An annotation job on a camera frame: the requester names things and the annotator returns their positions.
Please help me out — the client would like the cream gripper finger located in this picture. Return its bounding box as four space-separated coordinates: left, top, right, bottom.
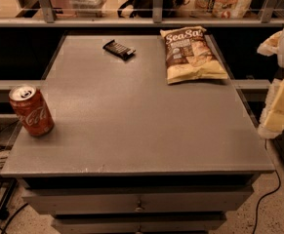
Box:
257 31 282 57
258 79 284 138

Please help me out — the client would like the brown Sea Salt chip bag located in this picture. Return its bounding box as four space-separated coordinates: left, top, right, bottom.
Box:
160 26 228 84

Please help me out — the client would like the red Coca-Cola can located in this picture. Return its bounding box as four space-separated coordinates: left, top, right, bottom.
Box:
9 84 55 137

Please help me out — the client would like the colourful printed snack bag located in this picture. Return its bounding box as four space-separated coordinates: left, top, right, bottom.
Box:
191 0 252 19

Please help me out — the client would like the black bag on shelf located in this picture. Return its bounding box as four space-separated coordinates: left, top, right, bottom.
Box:
117 0 190 18

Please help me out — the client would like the dark wrapped chocolate bar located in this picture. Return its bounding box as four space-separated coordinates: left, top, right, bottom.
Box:
102 40 135 61

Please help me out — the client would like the grey cabinet upper drawer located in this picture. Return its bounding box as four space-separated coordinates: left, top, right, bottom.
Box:
22 186 253 215

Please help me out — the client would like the grey cabinet drawer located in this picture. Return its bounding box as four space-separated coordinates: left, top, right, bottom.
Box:
22 186 253 215
52 214 226 234

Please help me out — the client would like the grey cabinet lower drawer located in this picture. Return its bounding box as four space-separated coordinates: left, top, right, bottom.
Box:
52 214 226 234

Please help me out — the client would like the grey metal shelf rail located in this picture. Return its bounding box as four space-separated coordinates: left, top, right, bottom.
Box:
0 0 284 28

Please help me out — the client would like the black floor cable right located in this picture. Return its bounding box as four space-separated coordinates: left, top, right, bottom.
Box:
251 139 282 234

